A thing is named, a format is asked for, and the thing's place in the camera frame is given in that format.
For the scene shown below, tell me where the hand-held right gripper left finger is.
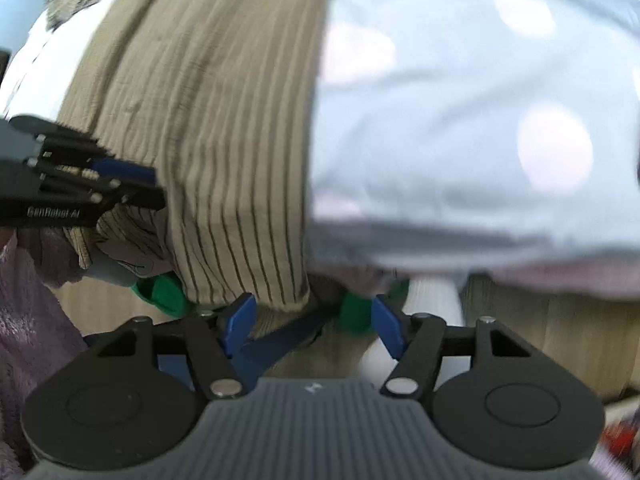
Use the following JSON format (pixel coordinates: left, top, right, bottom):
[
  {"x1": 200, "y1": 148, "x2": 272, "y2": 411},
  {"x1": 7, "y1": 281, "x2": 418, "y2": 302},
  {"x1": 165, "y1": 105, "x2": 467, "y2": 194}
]
[{"x1": 97, "y1": 292, "x2": 258, "y2": 401}]

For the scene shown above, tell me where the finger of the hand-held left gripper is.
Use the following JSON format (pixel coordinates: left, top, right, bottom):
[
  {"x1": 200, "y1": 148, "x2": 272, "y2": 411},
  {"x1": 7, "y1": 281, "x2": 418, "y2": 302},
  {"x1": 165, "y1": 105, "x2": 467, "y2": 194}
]
[
  {"x1": 27, "y1": 159, "x2": 169, "y2": 213},
  {"x1": 10, "y1": 115, "x2": 160, "y2": 184}
]

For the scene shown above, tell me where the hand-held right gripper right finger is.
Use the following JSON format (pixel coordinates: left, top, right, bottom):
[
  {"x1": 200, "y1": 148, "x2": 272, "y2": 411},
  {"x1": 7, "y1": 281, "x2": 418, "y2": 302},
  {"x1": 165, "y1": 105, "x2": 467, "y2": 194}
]
[{"x1": 372, "y1": 294, "x2": 533, "y2": 401}]

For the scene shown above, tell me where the tan striped shirt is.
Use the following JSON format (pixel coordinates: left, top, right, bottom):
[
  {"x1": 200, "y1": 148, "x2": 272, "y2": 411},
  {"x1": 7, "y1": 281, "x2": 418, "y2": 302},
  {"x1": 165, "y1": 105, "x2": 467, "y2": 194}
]
[{"x1": 56, "y1": 0, "x2": 341, "y2": 313}]

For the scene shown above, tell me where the green slipper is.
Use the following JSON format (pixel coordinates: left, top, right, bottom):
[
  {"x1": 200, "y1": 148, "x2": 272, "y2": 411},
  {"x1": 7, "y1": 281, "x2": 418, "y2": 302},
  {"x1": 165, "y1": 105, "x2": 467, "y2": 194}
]
[
  {"x1": 132, "y1": 271, "x2": 198, "y2": 320},
  {"x1": 337, "y1": 280, "x2": 412, "y2": 337}
]

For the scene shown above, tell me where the person's pink fleece clothing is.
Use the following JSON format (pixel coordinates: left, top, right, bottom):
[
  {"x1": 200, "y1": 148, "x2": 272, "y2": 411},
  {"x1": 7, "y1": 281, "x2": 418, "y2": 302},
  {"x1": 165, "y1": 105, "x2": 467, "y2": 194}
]
[{"x1": 0, "y1": 230, "x2": 88, "y2": 476}]

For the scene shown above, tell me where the white cloth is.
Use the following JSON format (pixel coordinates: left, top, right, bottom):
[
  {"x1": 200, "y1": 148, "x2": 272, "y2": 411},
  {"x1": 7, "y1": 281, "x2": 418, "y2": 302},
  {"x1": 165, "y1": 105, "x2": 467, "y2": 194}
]
[{"x1": 0, "y1": 0, "x2": 128, "y2": 121}]

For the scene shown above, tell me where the grey pink-dotted bedspread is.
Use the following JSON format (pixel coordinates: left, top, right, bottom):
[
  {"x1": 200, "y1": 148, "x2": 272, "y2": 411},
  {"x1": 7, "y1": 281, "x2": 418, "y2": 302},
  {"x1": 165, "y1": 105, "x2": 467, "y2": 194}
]
[{"x1": 305, "y1": 0, "x2": 640, "y2": 271}]

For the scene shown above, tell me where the red object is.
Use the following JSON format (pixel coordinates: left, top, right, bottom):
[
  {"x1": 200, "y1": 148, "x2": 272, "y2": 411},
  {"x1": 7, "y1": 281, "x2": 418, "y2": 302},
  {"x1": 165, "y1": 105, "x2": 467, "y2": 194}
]
[{"x1": 602, "y1": 410, "x2": 640, "y2": 466}]

